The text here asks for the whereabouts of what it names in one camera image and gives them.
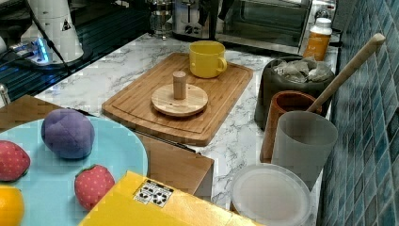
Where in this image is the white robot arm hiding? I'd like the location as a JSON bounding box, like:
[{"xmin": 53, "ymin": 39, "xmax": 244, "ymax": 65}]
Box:
[{"xmin": 10, "ymin": 0, "xmax": 92, "ymax": 67}]

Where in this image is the frosted grey plastic cup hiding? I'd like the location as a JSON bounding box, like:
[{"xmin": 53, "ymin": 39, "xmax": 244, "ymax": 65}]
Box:
[{"xmin": 271, "ymin": 111, "xmax": 338, "ymax": 190}]

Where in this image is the black bowl of tea bags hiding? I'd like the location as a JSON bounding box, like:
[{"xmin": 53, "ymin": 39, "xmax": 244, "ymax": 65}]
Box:
[{"xmin": 254, "ymin": 56, "xmax": 335, "ymax": 130}]

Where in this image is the round wooden lid with knob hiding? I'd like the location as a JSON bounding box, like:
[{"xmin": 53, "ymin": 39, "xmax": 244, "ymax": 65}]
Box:
[{"xmin": 152, "ymin": 71, "xmax": 208, "ymax": 117}]

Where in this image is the wooden cutting board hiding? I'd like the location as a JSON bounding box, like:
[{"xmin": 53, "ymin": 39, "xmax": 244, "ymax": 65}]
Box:
[{"xmin": 102, "ymin": 53, "xmax": 253, "ymax": 147}]

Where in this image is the yellow mug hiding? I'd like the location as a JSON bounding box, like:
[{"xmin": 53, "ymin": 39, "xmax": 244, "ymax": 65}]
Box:
[{"xmin": 189, "ymin": 40, "xmax": 228, "ymax": 78}]

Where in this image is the brown ceramic utensil holder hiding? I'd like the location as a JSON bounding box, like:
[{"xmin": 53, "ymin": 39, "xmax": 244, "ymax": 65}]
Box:
[{"xmin": 260, "ymin": 90, "xmax": 315, "ymax": 163}]

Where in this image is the clear jar with white lid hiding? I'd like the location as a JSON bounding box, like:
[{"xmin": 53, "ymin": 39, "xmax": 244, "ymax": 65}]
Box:
[{"xmin": 231, "ymin": 164, "xmax": 311, "ymax": 226}]

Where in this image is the yellow cereal box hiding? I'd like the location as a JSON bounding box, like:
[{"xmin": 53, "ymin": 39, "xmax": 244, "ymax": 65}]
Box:
[{"xmin": 78, "ymin": 171, "xmax": 263, "ymax": 226}]

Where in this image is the stainless steel toaster oven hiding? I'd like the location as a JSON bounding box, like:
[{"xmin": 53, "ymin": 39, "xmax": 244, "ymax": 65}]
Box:
[{"xmin": 215, "ymin": 0, "xmax": 337, "ymax": 55}]

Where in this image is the red plush strawberry lower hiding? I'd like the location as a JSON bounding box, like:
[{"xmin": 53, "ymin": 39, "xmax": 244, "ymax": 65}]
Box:
[{"xmin": 74, "ymin": 165, "xmax": 115, "ymax": 211}]

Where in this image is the red plush strawberry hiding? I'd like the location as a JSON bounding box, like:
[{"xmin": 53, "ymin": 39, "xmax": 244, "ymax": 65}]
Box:
[
  {"xmin": 74, "ymin": 165, "xmax": 115, "ymax": 211},
  {"xmin": 0, "ymin": 140, "xmax": 31, "ymax": 182}
]

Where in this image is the wooden spoon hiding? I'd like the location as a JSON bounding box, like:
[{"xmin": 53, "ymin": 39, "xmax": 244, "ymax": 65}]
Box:
[{"xmin": 308, "ymin": 33, "xmax": 386, "ymax": 112}]

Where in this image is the purple plush fruit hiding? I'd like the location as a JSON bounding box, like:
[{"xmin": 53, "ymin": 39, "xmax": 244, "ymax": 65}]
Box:
[{"xmin": 40, "ymin": 108, "xmax": 95, "ymax": 159}]

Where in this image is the orange bottle with white cap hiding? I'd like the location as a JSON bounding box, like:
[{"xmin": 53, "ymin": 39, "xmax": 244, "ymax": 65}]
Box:
[{"xmin": 303, "ymin": 18, "xmax": 332, "ymax": 61}]

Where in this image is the light blue plate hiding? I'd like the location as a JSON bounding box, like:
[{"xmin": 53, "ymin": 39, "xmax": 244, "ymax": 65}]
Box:
[{"xmin": 1, "ymin": 117, "xmax": 149, "ymax": 226}]

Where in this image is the red plush strawberry upper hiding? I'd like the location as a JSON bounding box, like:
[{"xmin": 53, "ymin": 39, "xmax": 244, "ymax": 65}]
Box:
[{"xmin": 0, "ymin": 140, "xmax": 31, "ymax": 182}]

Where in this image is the yellow plush lemon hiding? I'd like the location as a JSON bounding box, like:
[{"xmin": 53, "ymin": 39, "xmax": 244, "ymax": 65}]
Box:
[{"xmin": 0, "ymin": 186, "xmax": 24, "ymax": 226}]

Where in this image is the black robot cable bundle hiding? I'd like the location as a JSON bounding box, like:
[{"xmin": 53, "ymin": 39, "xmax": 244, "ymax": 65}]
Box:
[{"xmin": 23, "ymin": 0, "xmax": 73, "ymax": 76}]

